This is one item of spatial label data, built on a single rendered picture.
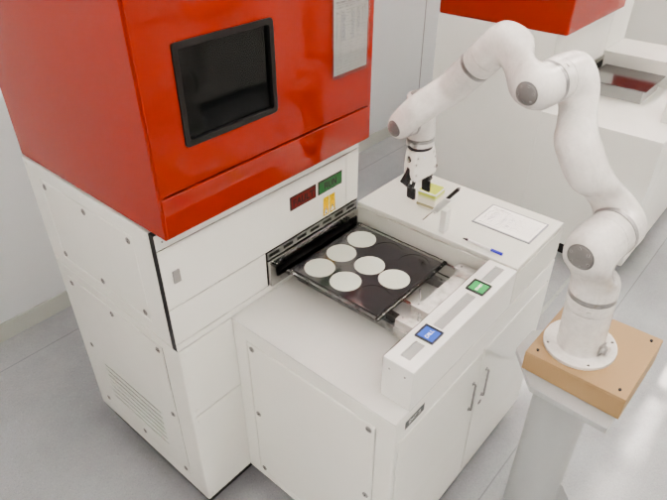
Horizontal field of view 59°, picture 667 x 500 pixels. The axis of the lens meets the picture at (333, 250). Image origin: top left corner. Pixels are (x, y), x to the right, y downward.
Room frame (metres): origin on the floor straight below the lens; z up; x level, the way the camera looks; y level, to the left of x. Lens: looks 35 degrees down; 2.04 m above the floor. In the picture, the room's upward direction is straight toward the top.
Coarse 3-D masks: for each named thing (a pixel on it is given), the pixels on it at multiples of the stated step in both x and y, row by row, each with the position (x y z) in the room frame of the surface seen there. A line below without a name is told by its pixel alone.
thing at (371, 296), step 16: (336, 240) 1.67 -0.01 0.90; (384, 240) 1.67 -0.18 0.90; (320, 256) 1.58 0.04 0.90; (384, 256) 1.58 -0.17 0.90; (400, 256) 1.58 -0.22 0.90; (416, 256) 1.58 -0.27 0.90; (304, 272) 1.49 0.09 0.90; (336, 272) 1.49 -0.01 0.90; (352, 272) 1.49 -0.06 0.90; (416, 272) 1.49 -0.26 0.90; (368, 288) 1.41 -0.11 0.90; (384, 288) 1.41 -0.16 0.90; (368, 304) 1.34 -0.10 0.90; (384, 304) 1.34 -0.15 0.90
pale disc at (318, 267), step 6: (306, 264) 1.53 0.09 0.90; (312, 264) 1.53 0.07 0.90; (318, 264) 1.53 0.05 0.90; (324, 264) 1.53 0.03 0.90; (330, 264) 1.53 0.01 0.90; (306, 270) 1.50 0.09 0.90; (312, 270) 1.50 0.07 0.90; (318, 270) 1.50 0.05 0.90; (324, 270) 1.50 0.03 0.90; (330, 270) 1.50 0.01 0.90; (318, 276) 1.47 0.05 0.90; (324, 276) 1.47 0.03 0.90
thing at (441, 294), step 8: (448, 280) 1.48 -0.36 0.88; (456, 280) 1.48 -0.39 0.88; (464, 280) 1.48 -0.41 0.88; (440, 288) 1.44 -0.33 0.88; (448, 288) 1.44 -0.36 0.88; (456, 288) 1.44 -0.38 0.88; (432, 296) 1.40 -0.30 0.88; (440, 296) 1.40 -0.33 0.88; (448, 296) 1.40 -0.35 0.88; (432, 304) 1.36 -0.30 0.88; (400, 336) 1.24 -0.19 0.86
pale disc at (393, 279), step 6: (390, 270) 1.50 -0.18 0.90; (396, 270) 1.50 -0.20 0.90; (378, 276) 1.47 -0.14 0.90; (384, 276) 1.47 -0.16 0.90; (390, 276) 1.47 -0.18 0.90; (396, 276) 1.47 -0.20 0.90; (402, 276) 1.47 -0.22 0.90; (408, 276) 1.47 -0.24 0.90; (384, 282) 1.44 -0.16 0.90; (390, 282) 1.44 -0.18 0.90; (396, 282) 1.44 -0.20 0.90; (402, 282) 1.44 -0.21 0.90; (408, 282) 1.44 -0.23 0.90; (390, 288) 1.41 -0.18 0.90; (396, 288) 1.41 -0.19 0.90
